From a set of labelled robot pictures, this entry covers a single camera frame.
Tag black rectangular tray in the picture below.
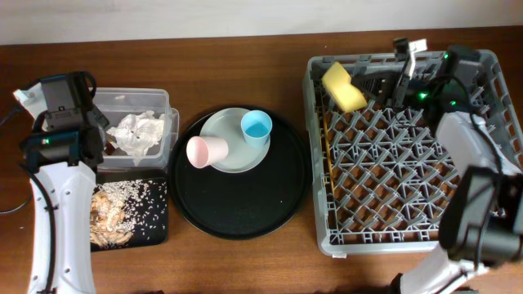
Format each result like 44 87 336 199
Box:
89 169 171 252

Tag clear plastic waste bin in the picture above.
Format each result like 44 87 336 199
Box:
93 87 179 171

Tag wooden chopstick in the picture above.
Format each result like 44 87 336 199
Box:
321 106 336 197

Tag round black tray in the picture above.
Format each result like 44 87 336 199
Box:
168 109 312 240

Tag grey dishwasher rack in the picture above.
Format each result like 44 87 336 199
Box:
302 49 523 257

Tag grey round plate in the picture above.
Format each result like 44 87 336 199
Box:
199 108 270 173

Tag white tissue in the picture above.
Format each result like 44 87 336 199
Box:
107 110 165 157

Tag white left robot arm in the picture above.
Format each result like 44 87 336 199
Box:
20 111 103 293

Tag pink plastic cup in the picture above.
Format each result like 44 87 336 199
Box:
186 136 229 168

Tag yellow bowl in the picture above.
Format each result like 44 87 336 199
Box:
321 61 367 113

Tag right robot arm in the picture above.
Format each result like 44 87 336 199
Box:
345 45 522 293

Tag food scraps and rice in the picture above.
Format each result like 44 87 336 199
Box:
89 179 167 248

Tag light blue plastic cup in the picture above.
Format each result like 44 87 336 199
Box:
240 110 273 148

